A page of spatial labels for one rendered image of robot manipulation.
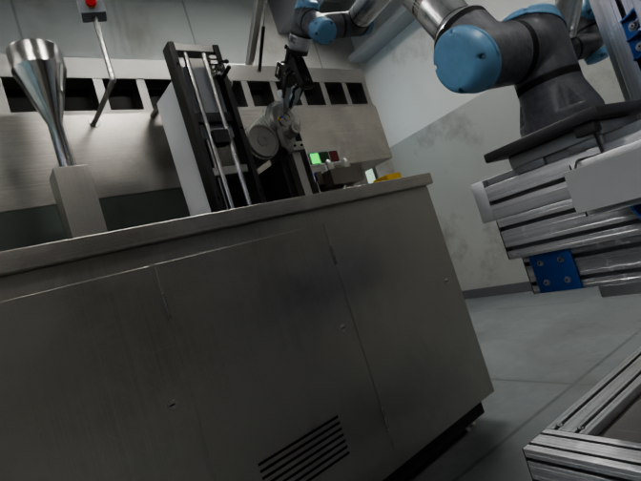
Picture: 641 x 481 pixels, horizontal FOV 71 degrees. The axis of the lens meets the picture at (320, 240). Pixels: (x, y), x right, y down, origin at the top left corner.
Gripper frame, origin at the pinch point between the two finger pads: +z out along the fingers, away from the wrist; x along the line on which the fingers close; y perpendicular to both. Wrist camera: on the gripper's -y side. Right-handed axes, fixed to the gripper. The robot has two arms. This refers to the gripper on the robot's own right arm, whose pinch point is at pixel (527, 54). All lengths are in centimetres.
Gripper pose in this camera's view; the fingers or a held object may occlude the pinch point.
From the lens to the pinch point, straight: 205.2
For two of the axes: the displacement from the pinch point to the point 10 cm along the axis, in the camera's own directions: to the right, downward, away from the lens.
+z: -1.1, 0.9, 9.9
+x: 9.0, -4.2, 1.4
